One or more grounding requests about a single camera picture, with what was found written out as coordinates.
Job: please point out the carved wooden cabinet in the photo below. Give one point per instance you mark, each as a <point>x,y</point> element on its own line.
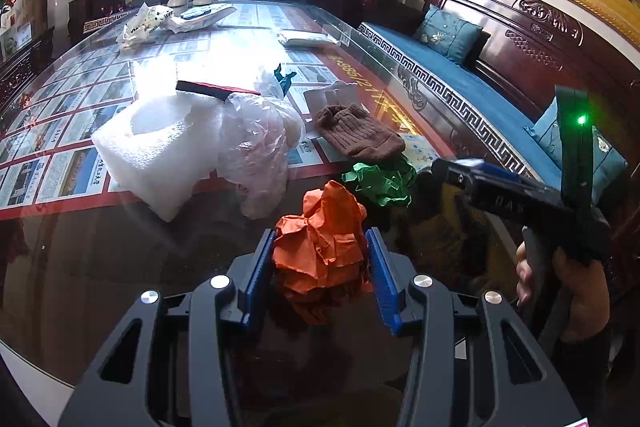
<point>25,67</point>

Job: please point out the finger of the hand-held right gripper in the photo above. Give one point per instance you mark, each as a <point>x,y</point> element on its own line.
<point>495,172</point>

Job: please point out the flat plastic packet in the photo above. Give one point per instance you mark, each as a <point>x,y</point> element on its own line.
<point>305,38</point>

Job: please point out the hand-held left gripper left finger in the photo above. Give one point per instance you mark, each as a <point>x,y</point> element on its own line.
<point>257,277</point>

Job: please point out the white foam block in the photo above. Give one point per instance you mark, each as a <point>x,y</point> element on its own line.
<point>150,157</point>

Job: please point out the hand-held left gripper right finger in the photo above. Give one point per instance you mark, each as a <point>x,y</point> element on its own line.
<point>382,282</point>

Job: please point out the white folded tissue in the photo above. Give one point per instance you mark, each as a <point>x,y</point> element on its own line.
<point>330,96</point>

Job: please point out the floral tissue packet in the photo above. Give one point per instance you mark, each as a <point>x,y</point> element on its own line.
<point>422,152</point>

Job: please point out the blue seat cushion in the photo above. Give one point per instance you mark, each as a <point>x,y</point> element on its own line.
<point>450,87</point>

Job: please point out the wooden side table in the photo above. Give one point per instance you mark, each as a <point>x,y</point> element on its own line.
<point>370,7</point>

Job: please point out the long carved wooden sofa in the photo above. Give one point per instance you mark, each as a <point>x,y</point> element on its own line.
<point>515,32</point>

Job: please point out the blue and white wipes pack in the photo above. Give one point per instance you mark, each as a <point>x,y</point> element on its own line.
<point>200,19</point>

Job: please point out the red and black flat strip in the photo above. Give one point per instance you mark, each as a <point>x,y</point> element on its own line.
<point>205,88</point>

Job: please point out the brown knit hat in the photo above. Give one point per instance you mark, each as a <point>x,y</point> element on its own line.
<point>355,132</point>

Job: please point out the orange paper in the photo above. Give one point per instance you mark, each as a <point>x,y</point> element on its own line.
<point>320,237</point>

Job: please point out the person's right hand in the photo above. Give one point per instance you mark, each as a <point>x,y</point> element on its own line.
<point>585,297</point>

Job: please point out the green paper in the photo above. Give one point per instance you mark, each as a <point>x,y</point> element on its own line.
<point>380,184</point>

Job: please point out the clear crumpled plastic bag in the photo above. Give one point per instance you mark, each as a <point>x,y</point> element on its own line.
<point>260,147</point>

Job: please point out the white spotted crumpled bag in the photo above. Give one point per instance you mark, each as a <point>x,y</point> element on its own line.
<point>145,24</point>

